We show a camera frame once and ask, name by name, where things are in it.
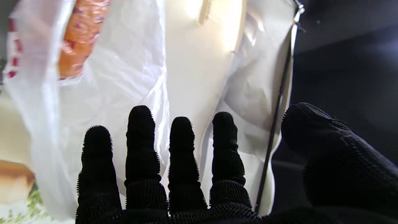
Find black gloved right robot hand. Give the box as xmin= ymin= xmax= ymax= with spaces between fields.
xmin=75 ymin=102 xmax=398 ymax=224

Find printed kitchen backdrop cloth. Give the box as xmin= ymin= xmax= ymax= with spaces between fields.
xmin=0 ymin=0 xmax=305 ymax=224

